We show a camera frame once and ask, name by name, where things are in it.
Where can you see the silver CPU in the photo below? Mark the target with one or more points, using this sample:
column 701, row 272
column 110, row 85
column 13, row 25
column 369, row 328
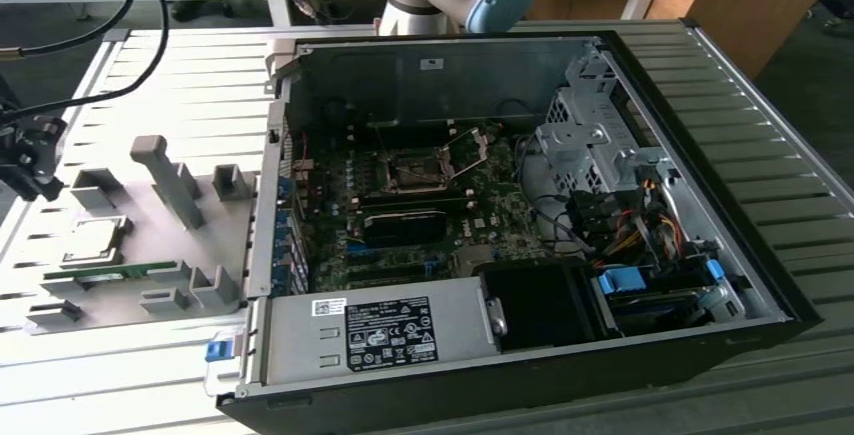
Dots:
column 94, row 237

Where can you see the black disk drive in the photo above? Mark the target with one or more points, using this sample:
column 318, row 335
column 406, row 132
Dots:
column 661, row 310

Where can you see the blue case clip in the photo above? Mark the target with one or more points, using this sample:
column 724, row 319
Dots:
column 217, row 350

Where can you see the blue expansion slot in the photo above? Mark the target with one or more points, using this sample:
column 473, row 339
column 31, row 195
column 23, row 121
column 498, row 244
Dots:
column 361, row 252

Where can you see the grey chipset heatsink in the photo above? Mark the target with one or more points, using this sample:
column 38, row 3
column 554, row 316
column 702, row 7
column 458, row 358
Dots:
column 476, row 260

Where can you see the black PC case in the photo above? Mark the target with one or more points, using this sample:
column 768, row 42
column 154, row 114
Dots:
column 468, row 405

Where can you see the green RAM stick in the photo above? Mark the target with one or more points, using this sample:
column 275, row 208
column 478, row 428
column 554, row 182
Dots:
column 107, row 272

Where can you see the black RAM slot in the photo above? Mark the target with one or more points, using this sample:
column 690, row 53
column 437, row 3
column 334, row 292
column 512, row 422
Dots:
column 414, row 198
column 417, row 206

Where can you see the wooden cabinet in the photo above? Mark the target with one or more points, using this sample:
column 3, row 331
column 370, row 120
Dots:
column 754, row 5

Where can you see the black graphics card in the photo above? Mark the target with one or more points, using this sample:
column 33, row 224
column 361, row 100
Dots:
column 404, row 230

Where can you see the grey power supply unit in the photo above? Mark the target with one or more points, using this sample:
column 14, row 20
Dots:
column 294, row 345

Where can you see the grey parts rack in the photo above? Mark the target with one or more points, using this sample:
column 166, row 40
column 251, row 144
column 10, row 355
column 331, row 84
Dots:
column 207, row 240

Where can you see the black expansion slot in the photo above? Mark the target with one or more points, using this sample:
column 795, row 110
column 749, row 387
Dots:
column 388, row 270

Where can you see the black office chair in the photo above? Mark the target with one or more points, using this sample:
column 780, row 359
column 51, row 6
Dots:
column 841, row 0

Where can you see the blue disk carrier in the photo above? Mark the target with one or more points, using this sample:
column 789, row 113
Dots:
column 621, row 282

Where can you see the metal locking lever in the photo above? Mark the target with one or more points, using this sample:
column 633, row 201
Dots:
column 378, row 135

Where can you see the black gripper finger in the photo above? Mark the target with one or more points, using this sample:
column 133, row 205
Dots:
column 17, row 182
column 41, row 150

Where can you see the CPU socket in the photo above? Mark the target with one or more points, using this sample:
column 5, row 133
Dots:
column 417, row 170

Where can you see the metal drive cage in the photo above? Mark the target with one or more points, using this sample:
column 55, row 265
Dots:
column 581, row 155

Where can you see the green motherboard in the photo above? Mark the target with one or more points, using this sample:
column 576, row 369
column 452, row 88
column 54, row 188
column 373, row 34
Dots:
column 494, row 205

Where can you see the blue case latch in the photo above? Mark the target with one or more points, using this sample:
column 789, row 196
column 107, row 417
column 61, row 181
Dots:
column 716, row 272

